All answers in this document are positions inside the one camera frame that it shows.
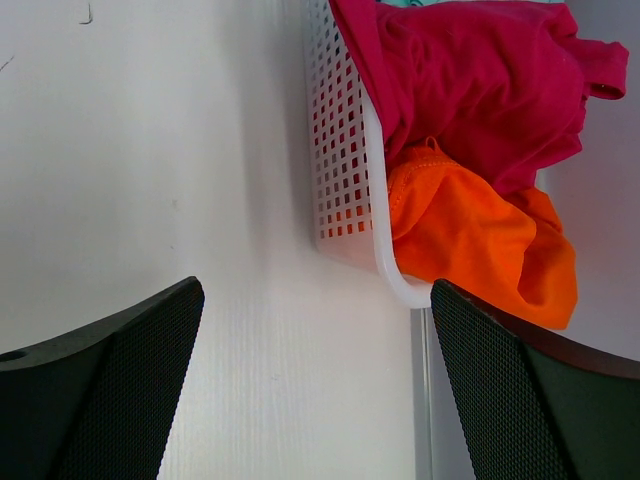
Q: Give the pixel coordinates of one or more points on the right side aluminium rail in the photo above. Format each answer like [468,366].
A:
[421,375]

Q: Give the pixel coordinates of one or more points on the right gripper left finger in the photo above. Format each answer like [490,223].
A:
[98,402]

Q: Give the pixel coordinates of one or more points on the orange t shirt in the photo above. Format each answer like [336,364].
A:
[510,251]

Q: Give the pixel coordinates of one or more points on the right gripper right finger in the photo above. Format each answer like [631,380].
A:
[534,404]

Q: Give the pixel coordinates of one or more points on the white plastic bin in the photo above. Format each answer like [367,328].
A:
[349,190]

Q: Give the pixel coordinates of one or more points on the teal t shirt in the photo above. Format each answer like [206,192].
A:
[410,3]

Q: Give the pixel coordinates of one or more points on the crimson red t shirt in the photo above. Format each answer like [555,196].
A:
[502,86]

